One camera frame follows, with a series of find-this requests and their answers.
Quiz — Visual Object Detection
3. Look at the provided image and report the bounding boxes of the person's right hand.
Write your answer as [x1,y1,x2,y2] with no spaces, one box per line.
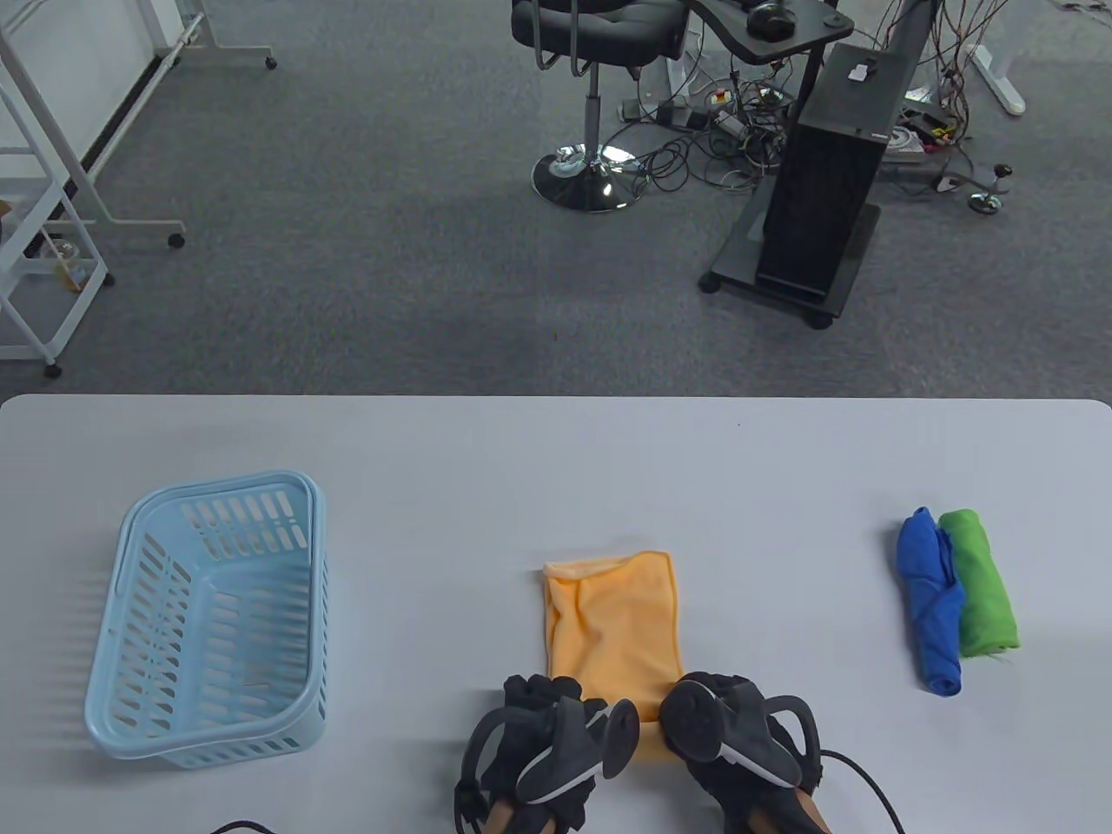
[660,672,824,833]

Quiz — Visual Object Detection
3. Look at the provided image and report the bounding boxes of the grey white right hand controller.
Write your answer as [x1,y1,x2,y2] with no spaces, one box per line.
[659,680,803,790]

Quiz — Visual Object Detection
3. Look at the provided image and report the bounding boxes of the white desk leg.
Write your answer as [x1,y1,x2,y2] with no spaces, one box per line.
[966,43,1027,116]

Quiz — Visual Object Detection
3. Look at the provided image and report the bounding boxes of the blue towel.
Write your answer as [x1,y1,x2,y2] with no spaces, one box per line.
[897,506,967,696]

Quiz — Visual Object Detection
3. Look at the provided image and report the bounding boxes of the grey white left hand controller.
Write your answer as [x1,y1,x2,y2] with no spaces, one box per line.
[516,698,642,804]

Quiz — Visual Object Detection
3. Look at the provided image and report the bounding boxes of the orange towel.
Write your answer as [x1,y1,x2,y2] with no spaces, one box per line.
[544,551,687,764]

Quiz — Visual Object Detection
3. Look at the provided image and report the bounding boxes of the green towel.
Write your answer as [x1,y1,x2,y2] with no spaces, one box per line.
[937,509,1022,659]

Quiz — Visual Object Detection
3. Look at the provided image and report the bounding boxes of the black office chair chrome base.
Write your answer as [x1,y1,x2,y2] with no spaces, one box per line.
[510,0,687,214]

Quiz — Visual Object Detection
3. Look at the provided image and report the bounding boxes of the black right glove cable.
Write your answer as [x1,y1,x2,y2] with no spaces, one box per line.
[821,751,906,834]

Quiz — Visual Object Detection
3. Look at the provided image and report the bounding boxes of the black side desk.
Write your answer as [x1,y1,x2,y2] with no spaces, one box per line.
[686,0,855,114]

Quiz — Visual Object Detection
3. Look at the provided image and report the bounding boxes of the white wheeled metal frame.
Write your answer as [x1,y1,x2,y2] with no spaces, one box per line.
[0,0,188,250]

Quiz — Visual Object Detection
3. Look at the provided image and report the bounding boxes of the person's left forearm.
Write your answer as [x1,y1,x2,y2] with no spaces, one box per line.
[485,798,557,834]

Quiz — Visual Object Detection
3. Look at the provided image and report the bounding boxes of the person's left hand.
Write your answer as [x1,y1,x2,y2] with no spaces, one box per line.
[453,673,609,834]

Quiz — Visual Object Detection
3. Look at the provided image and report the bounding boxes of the white wheeled board stand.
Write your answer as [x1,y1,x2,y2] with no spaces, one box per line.
[152,0,279,72]

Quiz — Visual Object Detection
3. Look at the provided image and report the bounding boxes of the light blue plastic basket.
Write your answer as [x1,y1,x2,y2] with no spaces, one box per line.
[84,470,328,771]

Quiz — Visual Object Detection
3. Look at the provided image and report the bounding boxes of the black wheeled cart base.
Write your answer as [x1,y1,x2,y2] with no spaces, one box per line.
[699,182,883,329]

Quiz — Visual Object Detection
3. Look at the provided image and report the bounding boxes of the white shelf rack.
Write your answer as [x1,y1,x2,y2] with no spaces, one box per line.
[0,87,116,379]

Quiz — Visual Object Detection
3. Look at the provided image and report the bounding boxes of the grey white hand controller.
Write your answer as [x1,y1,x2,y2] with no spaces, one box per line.
[516,698,642,804]
[659,680,803,790]

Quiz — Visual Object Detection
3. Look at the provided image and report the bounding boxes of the black computer tower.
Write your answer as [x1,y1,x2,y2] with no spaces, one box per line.
[754,43,923,305]

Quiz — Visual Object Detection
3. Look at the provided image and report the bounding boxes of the tangle of floor cables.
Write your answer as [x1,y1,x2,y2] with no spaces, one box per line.
[608,61,796,194]

